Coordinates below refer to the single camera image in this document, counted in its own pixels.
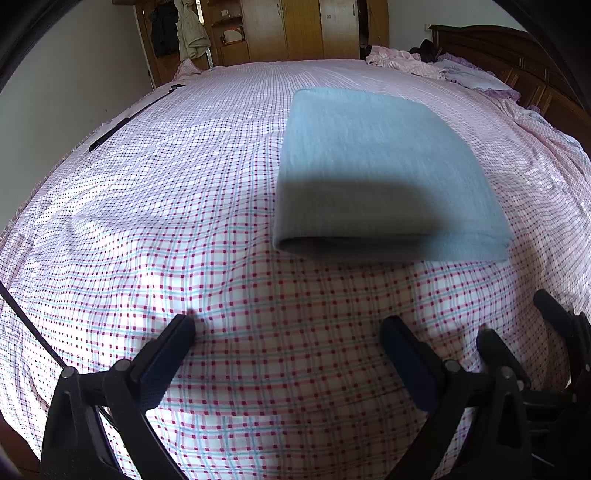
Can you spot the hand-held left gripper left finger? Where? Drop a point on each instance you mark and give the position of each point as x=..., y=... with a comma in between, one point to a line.
x=161, y=364

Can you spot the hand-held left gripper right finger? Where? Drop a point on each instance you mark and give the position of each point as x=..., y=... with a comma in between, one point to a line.
x=411, y=364

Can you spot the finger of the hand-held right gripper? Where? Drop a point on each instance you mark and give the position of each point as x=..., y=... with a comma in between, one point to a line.
x=561, y=318
x=498, y=348

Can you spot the light blue towel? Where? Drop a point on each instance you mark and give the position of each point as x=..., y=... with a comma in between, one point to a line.
x=369, y=157

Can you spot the pink checked bed sheet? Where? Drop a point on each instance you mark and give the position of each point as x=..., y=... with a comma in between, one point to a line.
x=184, y=207

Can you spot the purple ruffled pillow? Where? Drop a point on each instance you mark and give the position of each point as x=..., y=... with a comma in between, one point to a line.
x=471, y=76

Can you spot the dark wooden headboard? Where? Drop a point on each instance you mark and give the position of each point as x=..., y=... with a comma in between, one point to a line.
x=498, y=50

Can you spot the black garment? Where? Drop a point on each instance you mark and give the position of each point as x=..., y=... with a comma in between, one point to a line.
x=427, y=50

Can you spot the pink crumpled clothing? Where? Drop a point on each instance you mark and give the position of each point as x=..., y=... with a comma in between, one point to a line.
x=392, y=57

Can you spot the beige hanging jacket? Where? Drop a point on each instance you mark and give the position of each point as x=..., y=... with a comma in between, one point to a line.
x=189, y=32

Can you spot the dark hanging jacket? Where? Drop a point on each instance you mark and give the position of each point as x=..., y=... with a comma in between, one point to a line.
x=164, y=30

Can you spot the wooden wardrobe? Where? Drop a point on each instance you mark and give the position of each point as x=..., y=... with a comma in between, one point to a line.
x=300, y=27

